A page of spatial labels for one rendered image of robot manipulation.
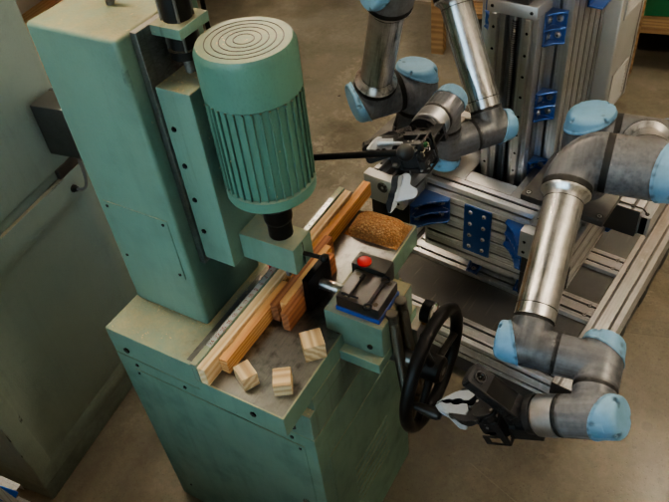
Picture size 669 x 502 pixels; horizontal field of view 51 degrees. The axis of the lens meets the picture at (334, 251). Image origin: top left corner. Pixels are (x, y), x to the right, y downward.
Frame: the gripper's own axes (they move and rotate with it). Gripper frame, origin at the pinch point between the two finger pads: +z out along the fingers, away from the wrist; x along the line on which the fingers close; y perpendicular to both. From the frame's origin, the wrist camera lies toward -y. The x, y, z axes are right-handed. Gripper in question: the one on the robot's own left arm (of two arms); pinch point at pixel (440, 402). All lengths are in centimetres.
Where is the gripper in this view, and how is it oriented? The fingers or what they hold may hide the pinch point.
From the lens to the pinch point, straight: 142.5
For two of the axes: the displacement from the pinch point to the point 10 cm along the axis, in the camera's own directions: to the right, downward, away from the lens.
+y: 5.1, 7.7, 3.9
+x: 4.9, -6.3, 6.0
